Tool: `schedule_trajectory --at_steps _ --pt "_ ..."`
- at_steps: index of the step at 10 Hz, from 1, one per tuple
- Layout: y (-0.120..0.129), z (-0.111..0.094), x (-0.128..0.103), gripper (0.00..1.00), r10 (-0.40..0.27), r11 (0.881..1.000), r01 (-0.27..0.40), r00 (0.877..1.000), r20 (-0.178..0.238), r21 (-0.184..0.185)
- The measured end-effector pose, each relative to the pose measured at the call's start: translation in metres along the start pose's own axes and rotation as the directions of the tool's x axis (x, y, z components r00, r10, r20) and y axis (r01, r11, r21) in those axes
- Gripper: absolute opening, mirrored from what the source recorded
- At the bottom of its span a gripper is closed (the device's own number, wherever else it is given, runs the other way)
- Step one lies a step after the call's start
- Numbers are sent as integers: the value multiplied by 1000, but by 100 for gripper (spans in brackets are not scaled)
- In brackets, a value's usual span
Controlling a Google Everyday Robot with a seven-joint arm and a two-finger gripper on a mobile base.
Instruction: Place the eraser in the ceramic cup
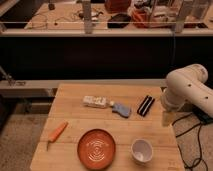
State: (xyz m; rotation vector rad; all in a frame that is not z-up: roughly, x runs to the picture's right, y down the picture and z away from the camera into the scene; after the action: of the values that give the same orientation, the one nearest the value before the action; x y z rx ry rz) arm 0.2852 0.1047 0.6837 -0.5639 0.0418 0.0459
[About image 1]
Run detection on orange ceramic plate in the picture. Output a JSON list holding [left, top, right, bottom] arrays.
[[77, 129, 116, 171]]

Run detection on orange handled knife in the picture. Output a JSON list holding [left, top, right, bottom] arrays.
[[46, 122, 68, 148]]

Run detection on metal post right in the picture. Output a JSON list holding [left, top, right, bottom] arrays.
[[174, 0, 193, 33]]

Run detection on white ceramic cup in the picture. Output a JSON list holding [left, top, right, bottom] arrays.
[[131, 139, 153, 164]]

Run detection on metal post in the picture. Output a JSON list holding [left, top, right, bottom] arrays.
[[82, 0, 93, 34], [174, 0, 193, 33]]

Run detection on orange container on bench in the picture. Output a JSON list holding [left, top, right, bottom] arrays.
[[131, 9, 150, 28]]

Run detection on red box on bench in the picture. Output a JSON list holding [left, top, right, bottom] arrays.
[[105, 0, 131, 13]]

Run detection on black whiteboard eraser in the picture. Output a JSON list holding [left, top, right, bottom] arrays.
[[137, 95, 155, 117]]

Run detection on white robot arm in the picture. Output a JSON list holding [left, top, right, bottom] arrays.
[[160, 64, 213, 126]]

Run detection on black floor cables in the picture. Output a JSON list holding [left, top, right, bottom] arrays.
[[171, 111, 210, 171]]

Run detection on black bowl on bench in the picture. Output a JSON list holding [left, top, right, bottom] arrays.
[[107, 13, 131, 28]]

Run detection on metal post left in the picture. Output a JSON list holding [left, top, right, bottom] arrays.
[[82, 0, 93, 34]]

